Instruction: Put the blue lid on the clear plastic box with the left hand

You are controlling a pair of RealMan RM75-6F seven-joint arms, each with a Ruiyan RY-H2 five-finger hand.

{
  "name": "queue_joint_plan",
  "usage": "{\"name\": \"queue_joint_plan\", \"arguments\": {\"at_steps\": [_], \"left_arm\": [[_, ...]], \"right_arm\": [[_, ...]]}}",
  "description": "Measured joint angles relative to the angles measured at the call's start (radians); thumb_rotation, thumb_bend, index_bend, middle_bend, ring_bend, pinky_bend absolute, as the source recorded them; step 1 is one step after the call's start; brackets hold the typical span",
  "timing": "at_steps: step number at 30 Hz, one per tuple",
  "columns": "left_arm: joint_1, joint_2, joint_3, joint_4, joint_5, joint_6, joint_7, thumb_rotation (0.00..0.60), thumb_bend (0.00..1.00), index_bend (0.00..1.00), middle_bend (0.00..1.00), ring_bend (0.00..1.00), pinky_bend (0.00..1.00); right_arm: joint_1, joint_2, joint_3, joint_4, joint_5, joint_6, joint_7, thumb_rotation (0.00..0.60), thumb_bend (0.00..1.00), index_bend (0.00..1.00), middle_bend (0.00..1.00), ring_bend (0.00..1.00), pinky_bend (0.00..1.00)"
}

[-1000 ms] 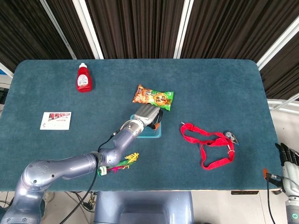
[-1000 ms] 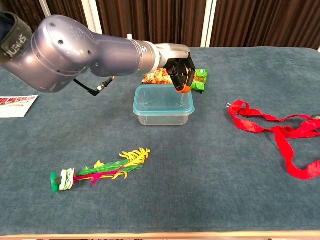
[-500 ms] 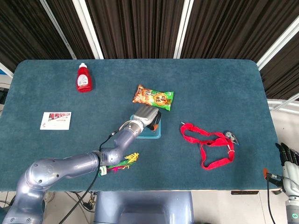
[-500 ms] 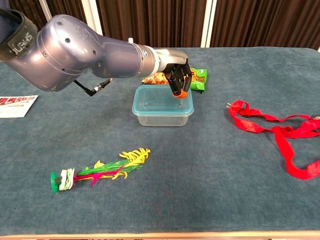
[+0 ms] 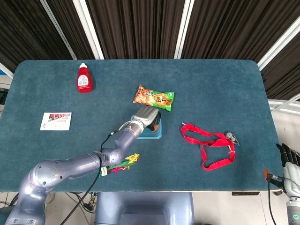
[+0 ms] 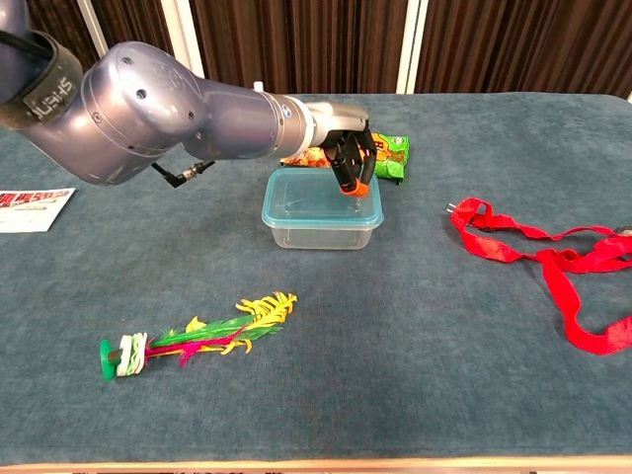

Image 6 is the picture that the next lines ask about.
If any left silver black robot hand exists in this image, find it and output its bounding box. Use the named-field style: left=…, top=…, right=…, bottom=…
left=308, top=102, right=381, bottom=198

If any blue plastic lid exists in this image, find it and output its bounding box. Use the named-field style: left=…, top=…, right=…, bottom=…
left=261, top=167, right=385, bottom=231

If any clear plastic container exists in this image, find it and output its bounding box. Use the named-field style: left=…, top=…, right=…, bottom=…
left=269, top=170, right=382, bottom=251

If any green orange snack bag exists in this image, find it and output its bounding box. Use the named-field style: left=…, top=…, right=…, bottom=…
left=279, top=132, right=412, bottom=187

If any dark brown curtain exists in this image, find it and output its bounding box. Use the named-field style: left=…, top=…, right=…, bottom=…
left=0, top=0, right=632, bottom=100

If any teal table cloth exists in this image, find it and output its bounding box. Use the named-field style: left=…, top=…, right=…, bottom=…
left=0, top=92, right=632, bottom=468

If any colourful feather shuttlecock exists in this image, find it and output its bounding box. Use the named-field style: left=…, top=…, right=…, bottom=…
left=99, top=291, right=298, bottom=384

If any white red printed card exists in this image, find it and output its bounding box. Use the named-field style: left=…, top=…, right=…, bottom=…
left=0, top=187, right=77, bottom=234

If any wide white frame post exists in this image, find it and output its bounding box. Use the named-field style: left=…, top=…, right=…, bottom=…
left=162, top=0, right=206, bottom=80
left=394, top=0, right=430, bottom=95

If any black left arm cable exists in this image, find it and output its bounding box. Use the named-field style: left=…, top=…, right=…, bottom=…
left=0, top=29, right=217, bottom=190

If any red fabric strap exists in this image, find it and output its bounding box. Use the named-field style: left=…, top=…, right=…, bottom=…
left=446, top=197, right=632, bottom=356

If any thin white frame post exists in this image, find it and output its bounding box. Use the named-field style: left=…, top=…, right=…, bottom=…
left=76, top=0, right=110, bottom=58

